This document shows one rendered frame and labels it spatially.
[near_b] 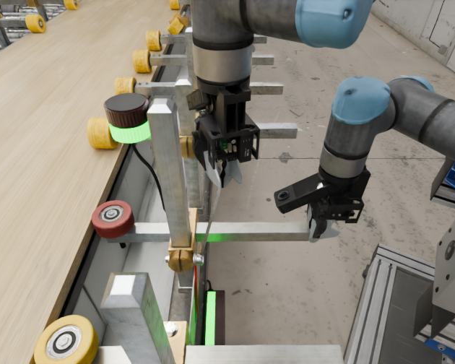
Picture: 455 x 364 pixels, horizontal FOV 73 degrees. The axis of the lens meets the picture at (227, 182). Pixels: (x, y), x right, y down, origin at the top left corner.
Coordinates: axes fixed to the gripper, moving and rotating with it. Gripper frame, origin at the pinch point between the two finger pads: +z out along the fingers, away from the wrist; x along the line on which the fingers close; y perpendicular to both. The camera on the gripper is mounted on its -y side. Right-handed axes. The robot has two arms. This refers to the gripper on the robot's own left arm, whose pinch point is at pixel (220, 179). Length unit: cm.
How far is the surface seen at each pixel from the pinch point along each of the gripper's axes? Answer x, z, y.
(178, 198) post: -8.3, 0.3, 1.7
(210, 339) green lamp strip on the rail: -7.5, 30.6, 13.5
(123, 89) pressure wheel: -12, 5, -55
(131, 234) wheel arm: -17.9, 15.0, -6.4
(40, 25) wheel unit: -43, 7, -151
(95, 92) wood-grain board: -21, 10, -70
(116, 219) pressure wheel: -19.9, 10.3, -7.2
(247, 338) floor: 14, 101, -9
